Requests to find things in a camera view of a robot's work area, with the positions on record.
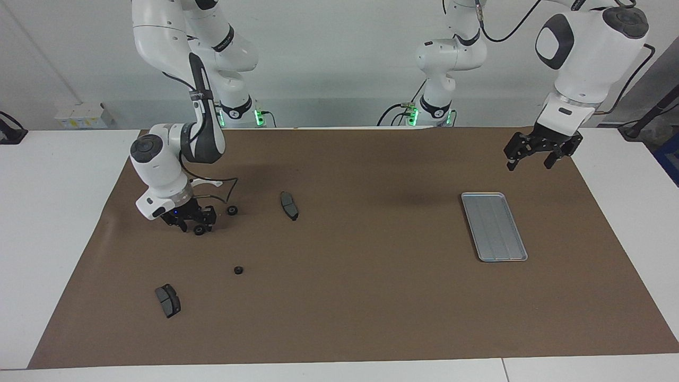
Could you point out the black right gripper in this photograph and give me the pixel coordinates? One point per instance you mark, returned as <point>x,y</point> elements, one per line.
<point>185,212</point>

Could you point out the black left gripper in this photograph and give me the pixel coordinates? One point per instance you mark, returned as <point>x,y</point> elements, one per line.
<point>551,137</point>

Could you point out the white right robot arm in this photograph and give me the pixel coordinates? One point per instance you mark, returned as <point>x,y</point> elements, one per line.
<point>159,170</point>

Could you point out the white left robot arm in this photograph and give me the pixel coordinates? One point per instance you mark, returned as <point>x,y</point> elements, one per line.
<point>583,58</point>

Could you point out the silver metal tray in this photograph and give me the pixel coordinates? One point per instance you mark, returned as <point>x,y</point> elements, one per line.
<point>493,228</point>

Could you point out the short grey brake pad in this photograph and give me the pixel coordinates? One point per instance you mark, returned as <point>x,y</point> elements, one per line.
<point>167,300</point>

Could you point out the long grey brake pad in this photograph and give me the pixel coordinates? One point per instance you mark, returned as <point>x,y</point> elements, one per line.
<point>289,206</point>

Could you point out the black stand pole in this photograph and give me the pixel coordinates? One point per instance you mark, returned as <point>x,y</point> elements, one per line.
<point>644,119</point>

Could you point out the blue crate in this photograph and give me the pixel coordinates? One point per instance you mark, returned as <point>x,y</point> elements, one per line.
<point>669,159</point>

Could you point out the brown table mat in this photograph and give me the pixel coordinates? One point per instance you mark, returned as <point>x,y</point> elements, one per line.
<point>371,297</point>

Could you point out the white curved plastic bracket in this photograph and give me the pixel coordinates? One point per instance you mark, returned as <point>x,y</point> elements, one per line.
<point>212,183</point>

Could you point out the white wall box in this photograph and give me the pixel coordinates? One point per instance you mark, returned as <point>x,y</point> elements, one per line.
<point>79,115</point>

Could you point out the black clamp mount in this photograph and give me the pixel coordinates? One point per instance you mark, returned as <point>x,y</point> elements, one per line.
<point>10,132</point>

